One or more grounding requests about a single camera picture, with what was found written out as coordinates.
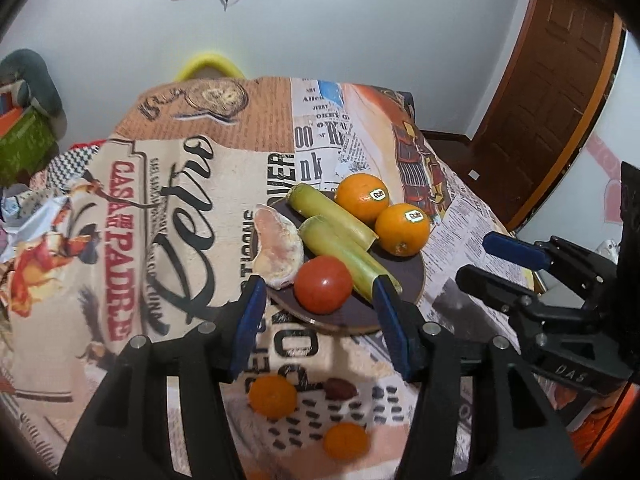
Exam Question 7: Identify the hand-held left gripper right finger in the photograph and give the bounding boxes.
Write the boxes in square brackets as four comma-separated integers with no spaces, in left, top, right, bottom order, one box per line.
[372,276,583,480]

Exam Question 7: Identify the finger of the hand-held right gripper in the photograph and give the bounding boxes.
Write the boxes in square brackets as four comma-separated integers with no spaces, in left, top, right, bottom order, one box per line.
[482,232,598,281]
[454,264,543,323]

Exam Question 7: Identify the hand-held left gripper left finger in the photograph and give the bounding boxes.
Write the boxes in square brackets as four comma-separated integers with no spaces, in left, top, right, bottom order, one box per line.
[57,275,268,480]

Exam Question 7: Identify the dark purple plate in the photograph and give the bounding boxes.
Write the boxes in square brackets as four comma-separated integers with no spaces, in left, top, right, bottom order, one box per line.
[260,190,426,335]

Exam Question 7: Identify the peeled pomelo segment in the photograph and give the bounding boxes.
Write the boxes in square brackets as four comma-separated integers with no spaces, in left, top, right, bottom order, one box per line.
[251,204,305,289]

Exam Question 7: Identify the red tomato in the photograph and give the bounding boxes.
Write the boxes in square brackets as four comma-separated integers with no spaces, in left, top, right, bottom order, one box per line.
[293,255,354,314]

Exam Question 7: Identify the orange with sticker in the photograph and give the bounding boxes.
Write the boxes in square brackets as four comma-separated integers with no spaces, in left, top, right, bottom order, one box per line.
[334,173,390,224]
[374,203,431,257]

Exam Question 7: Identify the yellow-green sugarcane piece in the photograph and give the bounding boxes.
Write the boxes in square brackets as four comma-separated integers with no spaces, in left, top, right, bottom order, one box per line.
[286,183,378,250]
[298,215,402,305]

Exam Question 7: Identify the small mandarin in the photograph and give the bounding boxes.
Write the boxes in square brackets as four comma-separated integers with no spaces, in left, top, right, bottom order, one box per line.
[248,374,298,420]
[323,422,370,462]

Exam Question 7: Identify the dark red date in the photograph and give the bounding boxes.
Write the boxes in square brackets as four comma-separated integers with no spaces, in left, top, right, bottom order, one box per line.
[324,379,358,401]

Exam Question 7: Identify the white heart-print wardrobe door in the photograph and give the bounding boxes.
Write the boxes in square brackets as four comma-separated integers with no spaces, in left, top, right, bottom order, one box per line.
[515,35,640,281]

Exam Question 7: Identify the printed newspaper-pattern blanket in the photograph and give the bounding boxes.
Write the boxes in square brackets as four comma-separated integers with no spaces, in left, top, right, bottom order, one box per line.
[0,76,536,480]

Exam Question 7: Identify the brown wooden door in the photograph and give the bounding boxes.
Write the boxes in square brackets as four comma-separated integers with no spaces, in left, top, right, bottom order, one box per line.
[470,0,623,231]

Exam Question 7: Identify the black-white checkered cloth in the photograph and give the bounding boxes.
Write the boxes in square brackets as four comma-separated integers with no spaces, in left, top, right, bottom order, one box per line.
[30,147,101,192]

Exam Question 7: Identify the white crumpled cloth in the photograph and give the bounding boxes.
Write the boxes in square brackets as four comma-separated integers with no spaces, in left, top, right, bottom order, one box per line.
[0,182,56,261]

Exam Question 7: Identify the green patterned bag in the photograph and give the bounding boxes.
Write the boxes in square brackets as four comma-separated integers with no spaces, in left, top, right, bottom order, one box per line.
[0,107,57,186]

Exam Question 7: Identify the orange cardboard box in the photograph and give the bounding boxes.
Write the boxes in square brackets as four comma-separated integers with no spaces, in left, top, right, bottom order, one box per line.
[0,105,28,138]

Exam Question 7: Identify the grey plush toy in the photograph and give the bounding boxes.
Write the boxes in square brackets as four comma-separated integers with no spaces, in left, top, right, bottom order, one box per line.
[0,49,67,136]

